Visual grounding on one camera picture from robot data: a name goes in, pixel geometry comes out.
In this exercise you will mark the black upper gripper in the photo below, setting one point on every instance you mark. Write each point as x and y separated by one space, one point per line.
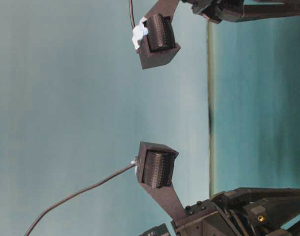
267 9

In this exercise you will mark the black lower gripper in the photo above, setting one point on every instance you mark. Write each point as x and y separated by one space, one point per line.
242 212

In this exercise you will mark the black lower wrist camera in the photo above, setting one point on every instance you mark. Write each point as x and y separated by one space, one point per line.
155 165

